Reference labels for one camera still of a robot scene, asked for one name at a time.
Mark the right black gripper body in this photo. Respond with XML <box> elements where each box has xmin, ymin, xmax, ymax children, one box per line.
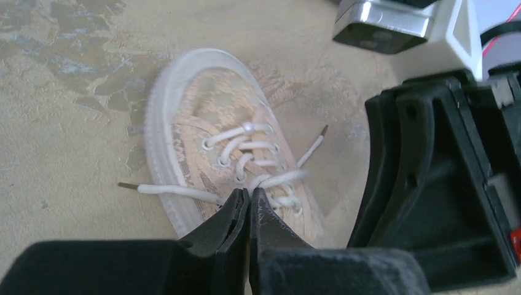
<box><xmin>460</xmin><ymin>63</ymin><xmax>520</xmax><ymax>265</ymax></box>

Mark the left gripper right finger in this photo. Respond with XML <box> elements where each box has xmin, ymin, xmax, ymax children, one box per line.
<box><xmin>249</xmin><ymin>189</ymin><xmax>429</xmax><ymax>294</ymax></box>

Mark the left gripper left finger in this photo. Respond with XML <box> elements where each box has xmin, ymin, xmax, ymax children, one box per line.
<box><xmin>1</xmin><ymin>189</ymin><xmax>249</xmax><ymax>294</ymax></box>

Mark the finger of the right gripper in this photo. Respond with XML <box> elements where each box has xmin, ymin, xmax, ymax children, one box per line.
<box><xmin>348</xmin><ymin>71</ymin><xmax>517</xmax><ymax>292</ymax></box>

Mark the white shoelace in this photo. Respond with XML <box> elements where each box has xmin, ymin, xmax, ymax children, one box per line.
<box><xmin>117</xmin><ymin>122</ymin><xmax>329</xmax><ymax>214</ymax></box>

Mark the beige sneaker shoe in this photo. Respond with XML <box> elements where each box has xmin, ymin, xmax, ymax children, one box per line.
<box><xmin>144</xmin><ymin>49</ymin><xmax>332</xmax><ymax>248</ymax></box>

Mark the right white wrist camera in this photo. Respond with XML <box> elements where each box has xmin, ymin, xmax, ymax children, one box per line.
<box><xmin>332</xmin><ymin>0</ymin><xmax>483</xmax><ymax>82</ymax></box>

